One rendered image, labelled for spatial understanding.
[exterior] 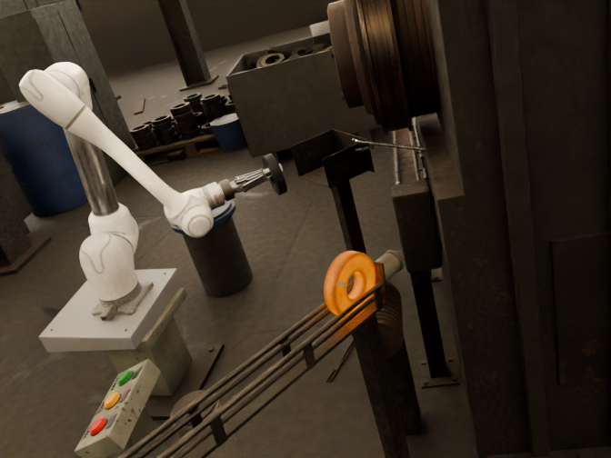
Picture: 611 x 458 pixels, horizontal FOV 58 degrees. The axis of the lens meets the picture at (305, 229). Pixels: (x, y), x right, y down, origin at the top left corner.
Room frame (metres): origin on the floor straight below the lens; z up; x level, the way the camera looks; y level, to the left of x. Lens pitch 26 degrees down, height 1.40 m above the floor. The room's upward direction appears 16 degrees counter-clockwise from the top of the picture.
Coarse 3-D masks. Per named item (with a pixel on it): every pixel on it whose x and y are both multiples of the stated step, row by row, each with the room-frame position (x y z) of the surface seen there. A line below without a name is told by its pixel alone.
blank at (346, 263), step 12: (348, 252) 1.09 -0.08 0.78; (336, 264) 1.05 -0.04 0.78; (348, 264) 1.05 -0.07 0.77; (360, 264) 1.08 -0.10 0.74; (372, 264) 1.10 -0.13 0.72; (336, 276) 1.03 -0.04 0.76; (348, 276) 1.05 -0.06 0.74; (360, 276) 1.09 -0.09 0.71; (372, 276) 1.10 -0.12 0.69; (324, 288) 1.04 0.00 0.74; (336, 288) 1.02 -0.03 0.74; (360, 288) 1.08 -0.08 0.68; (336, 300) 1.01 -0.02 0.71; (348, 300) 1.03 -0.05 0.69; (336, 312) 1.02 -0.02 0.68; (360, 312) 1.05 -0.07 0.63
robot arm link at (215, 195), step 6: (204, 186) 1.86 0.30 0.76; (210, 186) 1.85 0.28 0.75; (216, 186) 1.84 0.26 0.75; (204, 192) 1.86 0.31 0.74; (210, 192) 1.83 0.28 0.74; (216, 192) 1.83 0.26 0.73; (222, 192) 1.84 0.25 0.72; (210, 198) 1.82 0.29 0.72; (216, 198) 1.82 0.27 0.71; (222, 198) 1.82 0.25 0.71; (210, 204) 1.81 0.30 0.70; (216, 204) 1.82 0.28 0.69; (222, 204) 1.83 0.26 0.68
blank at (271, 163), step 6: (264, 156) 1.91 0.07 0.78; (270, 156) 1.89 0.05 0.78; (264, 162) 1.93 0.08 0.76; (270, 162) 1.87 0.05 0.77; (276, 162) 1.86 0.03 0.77; (270, 168) 1.85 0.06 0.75; (276, 168) 1.85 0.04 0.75; (276, 174) 1.84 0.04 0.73; (282, 174) 1.84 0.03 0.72; (270, 180) 1.94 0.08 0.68; (276, 180) 1.83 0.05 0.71; (282, 180) 1.84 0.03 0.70; (276, 186) 1.86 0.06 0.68; (282, 186) 1.84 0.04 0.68; (276, 192) 1.90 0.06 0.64; (282, 192) 1.85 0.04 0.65
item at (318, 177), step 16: (304, 144) 2.15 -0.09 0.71; (320, 144) 2.18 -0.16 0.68; (336, 144) 2.20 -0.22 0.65; (352, 144) 2.07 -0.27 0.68; (368, 144) 1.96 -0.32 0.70; (304, 160) 2.15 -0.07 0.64; (320, 160) 2.17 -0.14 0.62; (336, 160) 1.91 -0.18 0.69; (352, 160) 1.93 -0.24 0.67; (368, 160) 1.96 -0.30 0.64; (304, 176) 2.11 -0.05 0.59; (320, 176) 2.04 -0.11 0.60; (336, 176) 1.90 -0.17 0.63; (352, 176) 1.93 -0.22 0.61; (336, 192) 2.00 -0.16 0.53; (336, 208) 2.04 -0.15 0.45; (352, 208) 2.00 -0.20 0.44; (352, 224) 2.00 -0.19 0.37; (352, 240) 1.99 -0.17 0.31
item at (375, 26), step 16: (368, 0) 1.35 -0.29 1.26; (384, 0) 1.34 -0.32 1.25; (368, 16) 1.33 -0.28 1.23; (384, 16) 1.32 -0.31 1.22; (368, 32) 1.32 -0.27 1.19; (384, 32) 1.31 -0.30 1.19; (368, 48) 1.30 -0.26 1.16; (384, 48) 1.30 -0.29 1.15; (368, 64) 1.30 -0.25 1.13; (384, 64) 1.30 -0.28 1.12; (384, 80) 1.30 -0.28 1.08; (384, 96) 1.31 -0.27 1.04; (400, 96) 1.31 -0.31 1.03; (384, 112) 1.34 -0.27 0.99; (400, 112) 1.33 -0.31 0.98; (384, 128) 1.37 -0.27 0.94; (400, 128) 1.42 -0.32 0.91
